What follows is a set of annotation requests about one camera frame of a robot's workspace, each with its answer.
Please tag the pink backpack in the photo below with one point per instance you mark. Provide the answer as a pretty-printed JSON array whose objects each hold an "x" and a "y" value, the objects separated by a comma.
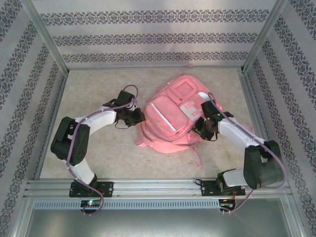
[{"x": 168, "y": 116}]

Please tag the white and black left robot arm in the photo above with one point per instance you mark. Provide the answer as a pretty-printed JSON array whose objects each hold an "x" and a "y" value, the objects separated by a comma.
[{"x": 98, "y": 121}]

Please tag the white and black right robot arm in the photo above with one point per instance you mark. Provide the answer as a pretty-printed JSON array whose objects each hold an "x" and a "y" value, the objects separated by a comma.
[{"x": 237, "y": 130}]

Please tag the right controller board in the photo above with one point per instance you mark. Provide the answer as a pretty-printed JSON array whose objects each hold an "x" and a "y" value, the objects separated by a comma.
[{"x": 227, "y": 203}]

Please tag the controller board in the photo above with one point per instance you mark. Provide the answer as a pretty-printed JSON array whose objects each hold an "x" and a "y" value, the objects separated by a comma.
[
  {"x": 91, "y": 203},
  {"x": 227, "y": 203}
]

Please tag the left controller board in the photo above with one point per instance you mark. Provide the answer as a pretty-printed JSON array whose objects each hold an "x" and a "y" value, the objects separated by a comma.
[{"x": 91, "y": 203}]

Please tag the grey metal sheet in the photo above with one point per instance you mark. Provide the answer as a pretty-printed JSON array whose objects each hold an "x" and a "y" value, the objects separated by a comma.
[{"x": 158, "y": 224}]

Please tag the aluminium back rail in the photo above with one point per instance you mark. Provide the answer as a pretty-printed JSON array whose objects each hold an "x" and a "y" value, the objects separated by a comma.
[{"x": 98, "y": 68}]

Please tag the aluminium side rail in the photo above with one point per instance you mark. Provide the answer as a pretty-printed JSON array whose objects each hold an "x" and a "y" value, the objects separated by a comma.
[
  {"x": 58, "y": 98},
  {"x": 247, "y": 81}
]

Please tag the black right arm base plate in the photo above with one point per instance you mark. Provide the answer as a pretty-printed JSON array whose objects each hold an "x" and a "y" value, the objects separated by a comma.
[{"x": 207, "y": 188}]

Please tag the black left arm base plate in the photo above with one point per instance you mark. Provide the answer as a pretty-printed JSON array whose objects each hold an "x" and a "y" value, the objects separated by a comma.
[{"x": 108, "y": 188}]

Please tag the aluminium mounting rail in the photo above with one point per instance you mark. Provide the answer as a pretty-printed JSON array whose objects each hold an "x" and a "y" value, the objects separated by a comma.
[{"x": 158, "y": 187}]

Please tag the aluminium frame post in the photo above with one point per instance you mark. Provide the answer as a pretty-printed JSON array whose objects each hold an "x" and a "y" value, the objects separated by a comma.
[
  {"x": 265, "y": 32},
  {"x": 44, "y": 32}
]

